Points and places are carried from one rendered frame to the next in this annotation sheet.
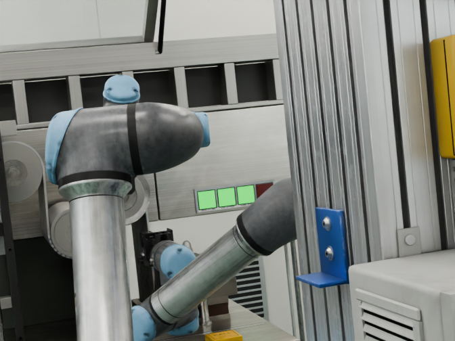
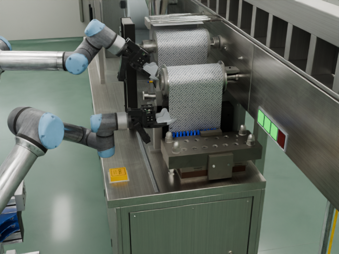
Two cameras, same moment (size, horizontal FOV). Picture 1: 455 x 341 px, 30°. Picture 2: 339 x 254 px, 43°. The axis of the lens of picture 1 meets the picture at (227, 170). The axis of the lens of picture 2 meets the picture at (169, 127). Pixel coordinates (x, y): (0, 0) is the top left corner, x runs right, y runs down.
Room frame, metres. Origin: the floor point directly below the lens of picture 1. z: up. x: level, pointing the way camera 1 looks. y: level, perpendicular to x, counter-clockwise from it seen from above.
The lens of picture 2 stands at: (2.22, -1.47, 1.90)
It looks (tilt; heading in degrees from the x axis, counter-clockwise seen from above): 26 degrees down; 94
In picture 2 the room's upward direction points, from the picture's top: straight up
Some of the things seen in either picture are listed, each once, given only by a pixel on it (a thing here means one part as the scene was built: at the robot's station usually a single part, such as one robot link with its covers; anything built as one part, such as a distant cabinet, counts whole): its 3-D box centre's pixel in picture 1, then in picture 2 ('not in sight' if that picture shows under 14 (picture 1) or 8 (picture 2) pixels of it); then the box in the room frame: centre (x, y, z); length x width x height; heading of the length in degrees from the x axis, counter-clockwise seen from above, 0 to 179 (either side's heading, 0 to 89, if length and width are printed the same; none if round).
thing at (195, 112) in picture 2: (141, 241); (195, 113); (2.21, 0.24, 1.11); 0.23 x 0.01 x 0.18; 16
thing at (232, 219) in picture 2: not in sight; (145, 144); (1.86, 1.18, 0.43); 2.52 x 0.64 x 0.86; 106
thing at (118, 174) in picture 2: (223, 339); (118, 174); (1.90, 0.05, 0.91); 0.07 x 0.07 x 0.02; 16
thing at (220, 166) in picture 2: not in sight; (220, 166); (2.32, 0.05, 0.96); 0.10 x 0.03 x 0.11; 16
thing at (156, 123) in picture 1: (179, 133); (25, 61); (1.56, 0.08, 1.39); 0.49 x 0.11 x 0.12; 1
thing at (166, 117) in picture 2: not in sight; (166, 117); (2.09, 0.19, 1.12); 0.09 x 0.03 x 0.06; 15
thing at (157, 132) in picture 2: not in sight; (154, 120); (2.03, 0.29, 1.05); 0.06 x 0.05 x 0.31; 16
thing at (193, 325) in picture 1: (176, 308); (102, 142); (1.82, 0.14, 1.01); 0.11 x 0.08 x 0.11; 152
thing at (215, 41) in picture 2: not in sight; (213, 43); (2.29, 0.59, 1.33); 0.07 x 0.07 x 0.07; 16
